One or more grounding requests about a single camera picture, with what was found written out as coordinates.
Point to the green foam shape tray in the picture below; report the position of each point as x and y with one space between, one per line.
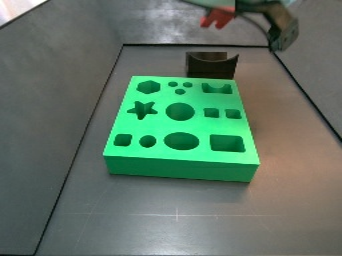
181 128

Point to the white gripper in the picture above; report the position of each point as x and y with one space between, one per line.
214 3

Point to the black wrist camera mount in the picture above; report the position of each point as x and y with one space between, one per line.
283 30

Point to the black curved fixture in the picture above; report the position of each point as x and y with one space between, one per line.
210 65

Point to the red square-circle object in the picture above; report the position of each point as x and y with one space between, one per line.
218 17

